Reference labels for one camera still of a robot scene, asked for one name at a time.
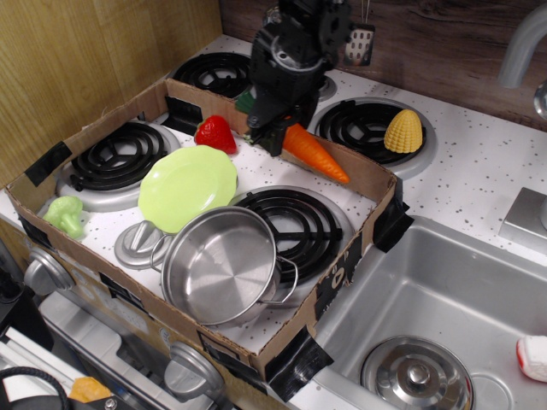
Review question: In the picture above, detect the stainless steel pot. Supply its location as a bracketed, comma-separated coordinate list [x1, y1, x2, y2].
[150, 206, 296, 327]

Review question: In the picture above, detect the silver slotted spatula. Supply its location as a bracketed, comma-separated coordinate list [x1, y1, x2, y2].
[344, 1, 376, 67]

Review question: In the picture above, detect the back silver stove knob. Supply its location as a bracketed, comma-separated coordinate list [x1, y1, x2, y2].
[319, 75, 337, 103]

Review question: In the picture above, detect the orange toy carrot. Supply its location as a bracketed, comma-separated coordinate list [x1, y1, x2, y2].
[271, 105, 350, 184]

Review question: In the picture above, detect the silver stove knob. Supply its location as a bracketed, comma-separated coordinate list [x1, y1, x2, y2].
[115, 220, 174, 270]
[319, 75, 337, 103]

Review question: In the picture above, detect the red toy strawberry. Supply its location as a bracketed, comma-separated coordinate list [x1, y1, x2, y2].
[194, 115, 238, 155]

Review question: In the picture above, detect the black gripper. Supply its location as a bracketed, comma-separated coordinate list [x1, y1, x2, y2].
[245, 20, 332, 157]

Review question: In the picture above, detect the silver pot lid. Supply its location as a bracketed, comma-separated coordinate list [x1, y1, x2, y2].
[360, 336, 474, 409]

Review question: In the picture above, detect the light green plastic plate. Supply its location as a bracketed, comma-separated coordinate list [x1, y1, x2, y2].
[138, 145, 238, 233]

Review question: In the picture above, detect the back right black burner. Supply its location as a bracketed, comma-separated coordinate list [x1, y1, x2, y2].
[309, 97, 438, 179]

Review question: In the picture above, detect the black cable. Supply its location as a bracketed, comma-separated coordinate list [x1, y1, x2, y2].
[0, 366, 72, 410]

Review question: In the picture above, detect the yellow toy corn cob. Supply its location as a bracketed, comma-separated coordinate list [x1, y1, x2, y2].
[384, 109, 423, 154]

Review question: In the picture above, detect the front left silver knob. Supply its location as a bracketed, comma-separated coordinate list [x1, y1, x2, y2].
[24, 247, 75, 296]

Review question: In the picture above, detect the brown cardboard fence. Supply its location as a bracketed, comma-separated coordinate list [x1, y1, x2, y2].
[6, 79, 412, 404]

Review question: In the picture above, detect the inner silver stove knob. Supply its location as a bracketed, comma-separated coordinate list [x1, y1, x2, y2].
[115, 220, 174, 270]

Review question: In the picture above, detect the orange yellow toy piece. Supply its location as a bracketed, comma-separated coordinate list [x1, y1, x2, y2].
[68, 377, 112, 403]

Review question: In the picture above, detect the grey toy sink basin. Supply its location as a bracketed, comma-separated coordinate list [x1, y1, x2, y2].
[316, 218, 546, 409]

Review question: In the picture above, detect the grey toy faucet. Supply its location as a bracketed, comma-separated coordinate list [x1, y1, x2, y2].
[497, 1, 546, 129]

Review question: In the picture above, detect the front right silver knob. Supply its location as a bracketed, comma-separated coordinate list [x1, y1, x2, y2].
[163, 342, 225, 401]

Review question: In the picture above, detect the white and red toy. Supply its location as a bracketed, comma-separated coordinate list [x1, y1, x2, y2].
[516, 336, 547, 383]

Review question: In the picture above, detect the front right black burner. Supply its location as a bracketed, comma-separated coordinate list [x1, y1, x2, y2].
[231, 185, 355, 308]

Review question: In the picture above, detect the green toy broccoli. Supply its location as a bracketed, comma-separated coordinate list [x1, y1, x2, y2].
[43, 196, 83, 239]

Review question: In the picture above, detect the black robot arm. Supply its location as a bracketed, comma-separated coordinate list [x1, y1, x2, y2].
[247, 1, 352, 156]

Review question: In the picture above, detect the back left black burner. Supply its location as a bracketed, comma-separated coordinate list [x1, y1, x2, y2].
[168, 52, 251, 99]

